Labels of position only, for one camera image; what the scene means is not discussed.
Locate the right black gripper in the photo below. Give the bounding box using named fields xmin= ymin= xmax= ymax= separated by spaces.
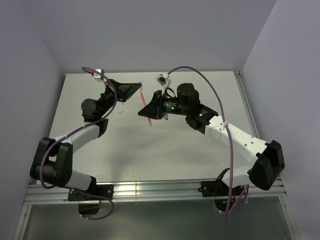
xmin=138 ymin=90 xmax=189 ymax=120

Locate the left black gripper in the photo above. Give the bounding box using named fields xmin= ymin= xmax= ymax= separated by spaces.
xmin=98 ymin=79 xmax=142 ymax=118

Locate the orange highlighter pen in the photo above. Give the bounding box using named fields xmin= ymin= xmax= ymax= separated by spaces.
xmin=139 ymin=90 xmax=154 ymax=128

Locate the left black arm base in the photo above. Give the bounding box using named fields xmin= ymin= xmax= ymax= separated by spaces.
xmin=67 ymin=184 xmax=115 ymax=220

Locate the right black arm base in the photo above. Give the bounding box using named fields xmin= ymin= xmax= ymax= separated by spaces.
xmin=198 ymin=172 xmax=247 ymax=212

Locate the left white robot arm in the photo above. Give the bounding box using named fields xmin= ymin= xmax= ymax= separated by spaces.
xmin=29 ymin=79 xmax=142 ymax=200

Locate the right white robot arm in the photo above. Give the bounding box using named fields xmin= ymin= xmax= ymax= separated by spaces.
xmin=138 ymin=83 xmax=285 ymax=195

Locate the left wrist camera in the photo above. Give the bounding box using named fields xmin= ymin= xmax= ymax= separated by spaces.
xmin=91 ymin=68 xmax=105 ymax=84

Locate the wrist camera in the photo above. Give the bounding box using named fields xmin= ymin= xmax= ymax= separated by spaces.
xmin=156 ymin=72 xmax=172 ymax=95
xmin=91 ymin=68 xmax=105 ymax=84

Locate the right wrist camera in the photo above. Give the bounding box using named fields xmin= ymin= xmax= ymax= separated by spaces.
xmin=156 ymin=72 xmax=172 ymax=95

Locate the aluminium mounting rail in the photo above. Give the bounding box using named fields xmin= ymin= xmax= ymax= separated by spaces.
xmin=23 ymin=174 xmax=287 ymax=208

